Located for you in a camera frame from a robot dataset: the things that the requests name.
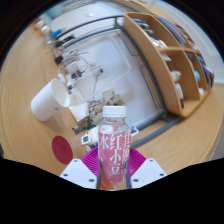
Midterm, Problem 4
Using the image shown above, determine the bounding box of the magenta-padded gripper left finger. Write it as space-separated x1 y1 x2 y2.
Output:
59 147 102 190

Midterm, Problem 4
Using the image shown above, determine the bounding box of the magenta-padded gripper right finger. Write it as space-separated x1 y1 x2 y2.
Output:
126 147 168 190

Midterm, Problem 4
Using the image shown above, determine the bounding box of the pink-labelled clear drink bottle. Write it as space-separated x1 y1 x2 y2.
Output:
97 105 133 192

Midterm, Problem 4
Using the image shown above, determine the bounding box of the flat round red coaster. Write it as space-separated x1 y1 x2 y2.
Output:
51 135 74 165

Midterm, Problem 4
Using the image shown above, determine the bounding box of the light wooden wardrobe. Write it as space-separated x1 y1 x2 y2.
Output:
131 83 224 176

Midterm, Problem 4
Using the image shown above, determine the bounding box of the white tissue pack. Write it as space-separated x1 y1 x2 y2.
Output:
69 94 90 123

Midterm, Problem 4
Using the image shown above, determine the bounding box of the wooden tree-man figurine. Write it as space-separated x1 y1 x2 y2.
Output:
88 88 124 126

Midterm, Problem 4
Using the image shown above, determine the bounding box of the white paper cup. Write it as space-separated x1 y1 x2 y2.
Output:
30 78 72 122

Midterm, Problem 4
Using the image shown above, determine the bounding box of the small blue bottle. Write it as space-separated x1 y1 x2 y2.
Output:
49 29 64 40

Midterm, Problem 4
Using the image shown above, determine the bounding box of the wooden wall shelf unit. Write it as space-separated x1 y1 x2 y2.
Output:
122 11 216 118

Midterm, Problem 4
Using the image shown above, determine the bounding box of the grey metal desk frame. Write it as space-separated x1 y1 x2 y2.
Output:
49 14 184 149

